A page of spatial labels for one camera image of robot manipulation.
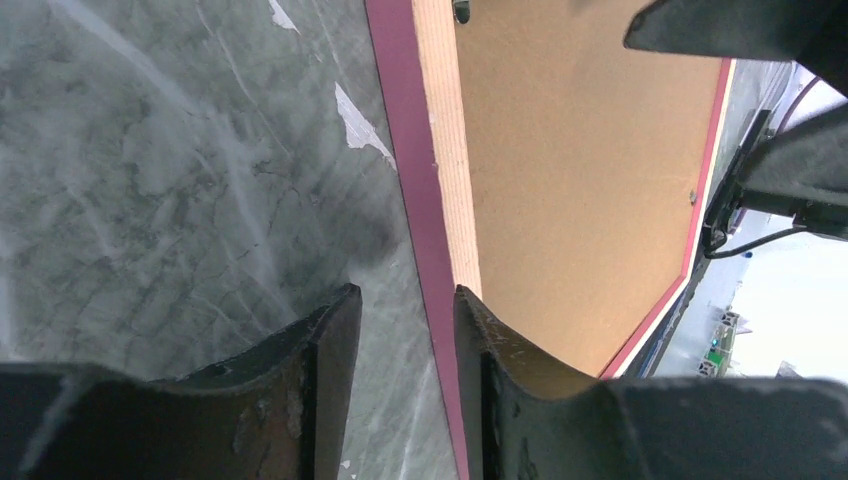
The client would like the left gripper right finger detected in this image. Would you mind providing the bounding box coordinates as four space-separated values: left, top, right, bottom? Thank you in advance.
454 287 847 479

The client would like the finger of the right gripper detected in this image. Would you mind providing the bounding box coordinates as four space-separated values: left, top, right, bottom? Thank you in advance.
623 0 847 94
737 104 847 240

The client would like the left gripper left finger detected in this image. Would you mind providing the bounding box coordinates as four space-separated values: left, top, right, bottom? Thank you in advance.
1 284 362 479

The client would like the pink wooden picture frame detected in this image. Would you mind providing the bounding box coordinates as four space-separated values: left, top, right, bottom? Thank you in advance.
366 1 699 479

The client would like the brown backing board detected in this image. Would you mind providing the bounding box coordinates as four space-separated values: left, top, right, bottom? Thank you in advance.
456 1 734 377

